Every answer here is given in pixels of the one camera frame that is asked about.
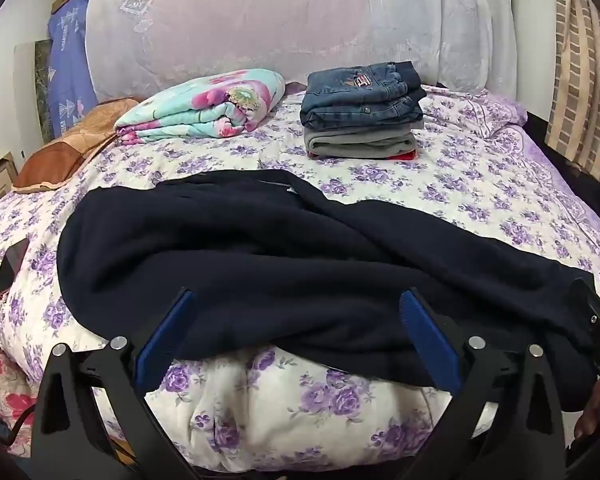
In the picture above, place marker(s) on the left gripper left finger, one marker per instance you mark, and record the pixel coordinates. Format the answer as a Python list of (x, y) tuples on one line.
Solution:
[(69, 439)]

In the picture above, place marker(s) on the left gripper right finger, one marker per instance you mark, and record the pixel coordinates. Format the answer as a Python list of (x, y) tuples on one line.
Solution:
[(504, 419)]

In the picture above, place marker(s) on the dark navy pants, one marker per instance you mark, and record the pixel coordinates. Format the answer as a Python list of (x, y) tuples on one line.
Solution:
[(271, 260)]

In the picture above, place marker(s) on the person right hand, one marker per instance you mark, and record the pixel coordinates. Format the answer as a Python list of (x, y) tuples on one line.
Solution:
[(590, 417)]

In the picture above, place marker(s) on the beige striped curtain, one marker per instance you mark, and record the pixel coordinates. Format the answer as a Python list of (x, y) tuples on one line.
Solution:
[(574, 126)]

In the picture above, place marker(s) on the black smartphone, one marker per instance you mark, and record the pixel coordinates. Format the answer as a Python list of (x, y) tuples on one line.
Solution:
[(11, 265)]

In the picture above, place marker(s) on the purple floral bedspread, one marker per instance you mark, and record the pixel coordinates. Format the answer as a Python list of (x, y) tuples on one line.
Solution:
[(263, 412)]

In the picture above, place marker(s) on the folded red garment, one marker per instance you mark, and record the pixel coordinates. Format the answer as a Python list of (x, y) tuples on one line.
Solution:
[(407, 156)]

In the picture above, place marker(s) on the folded grey pants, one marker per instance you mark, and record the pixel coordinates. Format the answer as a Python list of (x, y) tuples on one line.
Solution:
[(360, 142)]

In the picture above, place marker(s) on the folded blue jeans lower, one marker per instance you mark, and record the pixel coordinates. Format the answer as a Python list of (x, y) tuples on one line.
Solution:
[(397, 112)]

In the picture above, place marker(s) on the folded blue jeans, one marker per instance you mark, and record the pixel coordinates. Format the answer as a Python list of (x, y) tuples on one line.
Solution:
[(357, 85), (397, 112)]

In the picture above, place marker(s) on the brown orange pillow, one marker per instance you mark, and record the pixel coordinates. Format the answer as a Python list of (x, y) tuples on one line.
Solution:
[(72, 142)]

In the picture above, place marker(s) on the folded blue jeans top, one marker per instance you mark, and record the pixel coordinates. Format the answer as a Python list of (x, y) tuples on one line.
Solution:
[(357, 85)]

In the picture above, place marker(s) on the blue patterned pillow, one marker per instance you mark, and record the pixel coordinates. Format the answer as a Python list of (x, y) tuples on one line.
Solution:
[(70, 91)]

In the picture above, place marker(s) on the folded floral turquoise blanket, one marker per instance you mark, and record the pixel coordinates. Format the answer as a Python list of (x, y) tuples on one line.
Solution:
[(217, 107)]

